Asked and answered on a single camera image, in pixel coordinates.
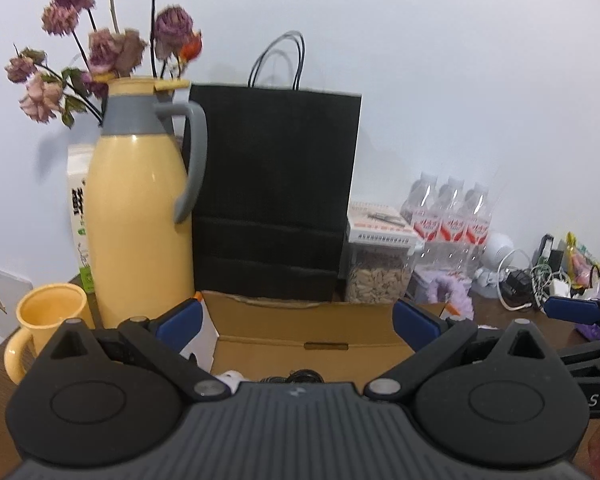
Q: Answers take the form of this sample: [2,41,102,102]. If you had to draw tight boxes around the colourful snack packet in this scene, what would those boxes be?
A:
[566,232,600,290]

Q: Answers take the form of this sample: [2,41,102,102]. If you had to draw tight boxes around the purple fluffy headband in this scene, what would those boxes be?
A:
[426,273,475,320]

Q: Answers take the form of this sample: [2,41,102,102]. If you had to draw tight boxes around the clear jar of seeds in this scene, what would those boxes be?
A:
[344,240,420,304]

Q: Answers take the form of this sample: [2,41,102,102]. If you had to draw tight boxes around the black paper shopping bag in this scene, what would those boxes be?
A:
[189,56,362,301]

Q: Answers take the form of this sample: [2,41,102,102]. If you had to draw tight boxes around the white round robot speaker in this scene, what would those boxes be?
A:
[471,232,515,299]

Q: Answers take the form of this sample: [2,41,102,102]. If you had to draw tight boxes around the tangled white charger cables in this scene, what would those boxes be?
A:
[496,246,577,313]

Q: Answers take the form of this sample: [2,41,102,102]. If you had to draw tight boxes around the white red small box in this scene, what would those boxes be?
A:
[347,202,425,252]

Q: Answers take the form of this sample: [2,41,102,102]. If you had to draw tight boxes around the left water bottle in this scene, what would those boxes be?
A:
[400,172,440,266]

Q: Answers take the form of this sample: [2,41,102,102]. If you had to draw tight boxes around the white green milk carton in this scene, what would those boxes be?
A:
[67,144,95,294]

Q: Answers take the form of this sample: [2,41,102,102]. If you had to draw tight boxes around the orange cardboard box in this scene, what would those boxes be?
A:
[197,292,445,389]

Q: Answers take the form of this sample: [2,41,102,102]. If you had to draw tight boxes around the dried rose bouquet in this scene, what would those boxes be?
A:
[5,0,204,128]

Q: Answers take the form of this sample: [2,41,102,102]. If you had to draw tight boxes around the white tin container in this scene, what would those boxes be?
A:
[404,266,450,304]

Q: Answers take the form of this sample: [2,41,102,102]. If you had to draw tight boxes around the water bottle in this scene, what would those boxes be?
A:
[460,183,492,280]
[434,177,465,271]
[400,172,440,266]

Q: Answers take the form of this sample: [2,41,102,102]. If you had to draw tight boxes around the right water bottle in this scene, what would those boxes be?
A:
[460,183,492,280]

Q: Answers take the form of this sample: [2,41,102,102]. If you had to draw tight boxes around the yellow ceramic mug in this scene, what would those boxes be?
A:
[3,283,95,385]

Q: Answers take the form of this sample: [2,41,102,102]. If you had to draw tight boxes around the middle water bottle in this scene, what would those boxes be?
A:
[434,177,465,271]

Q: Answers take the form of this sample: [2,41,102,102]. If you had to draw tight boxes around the yellow thermos jug grey handle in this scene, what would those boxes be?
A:
[84,77,208,328]

